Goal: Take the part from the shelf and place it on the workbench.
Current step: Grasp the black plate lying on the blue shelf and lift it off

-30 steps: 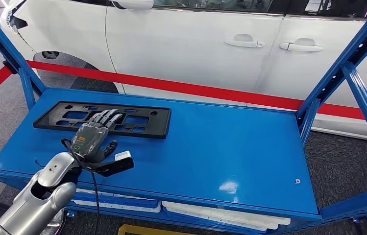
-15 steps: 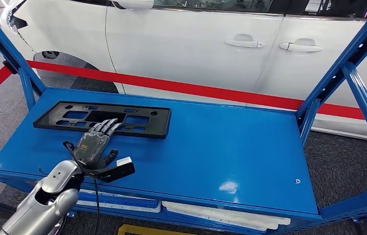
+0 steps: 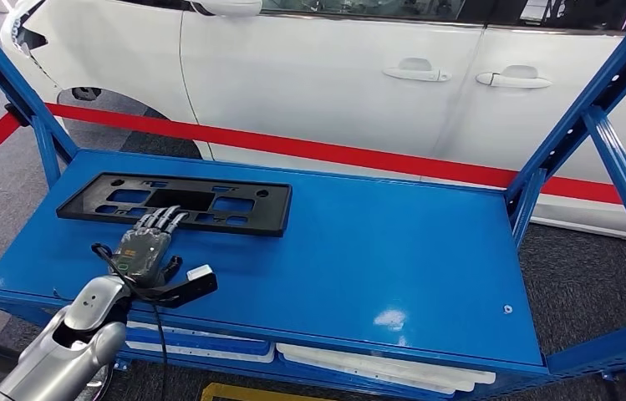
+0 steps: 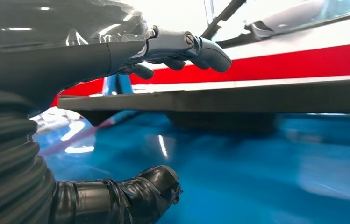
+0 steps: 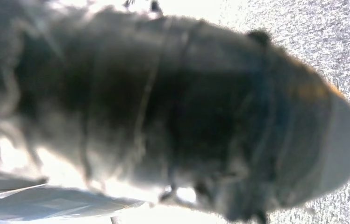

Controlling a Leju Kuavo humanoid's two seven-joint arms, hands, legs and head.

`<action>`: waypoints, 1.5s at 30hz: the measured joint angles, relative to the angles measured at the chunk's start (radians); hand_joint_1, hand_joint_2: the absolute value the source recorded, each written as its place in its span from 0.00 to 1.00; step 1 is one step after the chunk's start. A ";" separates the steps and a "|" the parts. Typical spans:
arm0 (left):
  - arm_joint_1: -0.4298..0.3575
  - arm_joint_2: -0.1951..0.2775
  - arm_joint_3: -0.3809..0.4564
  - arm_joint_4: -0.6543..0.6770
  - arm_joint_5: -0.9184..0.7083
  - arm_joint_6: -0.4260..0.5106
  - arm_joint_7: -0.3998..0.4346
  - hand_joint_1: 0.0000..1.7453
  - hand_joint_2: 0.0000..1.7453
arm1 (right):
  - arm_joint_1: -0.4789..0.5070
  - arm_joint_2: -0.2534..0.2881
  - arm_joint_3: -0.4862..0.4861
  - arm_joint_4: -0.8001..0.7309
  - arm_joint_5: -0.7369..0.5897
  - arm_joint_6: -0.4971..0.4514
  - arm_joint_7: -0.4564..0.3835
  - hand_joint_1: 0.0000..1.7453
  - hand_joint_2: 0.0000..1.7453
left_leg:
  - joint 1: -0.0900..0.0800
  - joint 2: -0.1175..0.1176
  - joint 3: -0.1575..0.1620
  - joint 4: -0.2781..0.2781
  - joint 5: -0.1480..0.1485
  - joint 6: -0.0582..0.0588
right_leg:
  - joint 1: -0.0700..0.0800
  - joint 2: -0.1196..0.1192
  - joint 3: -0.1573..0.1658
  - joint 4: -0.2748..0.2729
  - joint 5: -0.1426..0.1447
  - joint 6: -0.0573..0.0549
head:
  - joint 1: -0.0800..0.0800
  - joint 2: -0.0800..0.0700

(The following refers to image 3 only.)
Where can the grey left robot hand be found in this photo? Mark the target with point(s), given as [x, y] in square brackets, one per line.
[141, 252]

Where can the black plastic licence plate frame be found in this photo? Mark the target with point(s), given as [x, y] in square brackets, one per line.
[179, 200]

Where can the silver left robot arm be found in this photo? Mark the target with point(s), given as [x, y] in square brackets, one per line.
[63, 354]

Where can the blue metal shelf rack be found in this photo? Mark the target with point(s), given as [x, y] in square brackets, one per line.
[346, 249]

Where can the shiny silver robot body shell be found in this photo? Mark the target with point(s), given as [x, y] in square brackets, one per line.
[96, 387]

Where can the yellow floor tape square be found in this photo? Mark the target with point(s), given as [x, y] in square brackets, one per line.
[246, 394]

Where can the white car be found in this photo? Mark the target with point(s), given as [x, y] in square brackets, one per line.
[318, 83]

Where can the white plastic panel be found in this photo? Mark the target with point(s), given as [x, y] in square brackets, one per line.
[373, 368]

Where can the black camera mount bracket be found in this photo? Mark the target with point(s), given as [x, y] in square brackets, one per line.
[191, 289]

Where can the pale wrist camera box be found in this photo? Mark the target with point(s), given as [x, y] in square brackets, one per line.
[200, 272]

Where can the black barrier post head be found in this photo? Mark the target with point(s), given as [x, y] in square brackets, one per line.
[16, 114]

